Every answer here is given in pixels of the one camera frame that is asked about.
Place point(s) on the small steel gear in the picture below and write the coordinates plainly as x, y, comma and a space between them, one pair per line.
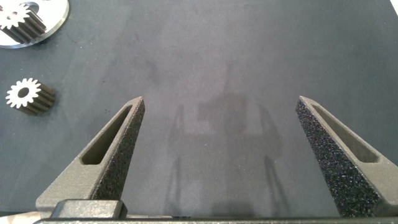
31, 99

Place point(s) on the large steel gear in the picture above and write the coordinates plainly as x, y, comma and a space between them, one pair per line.
7, 21

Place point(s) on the round white plate with pins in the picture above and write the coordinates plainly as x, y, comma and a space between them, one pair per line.
56, 14

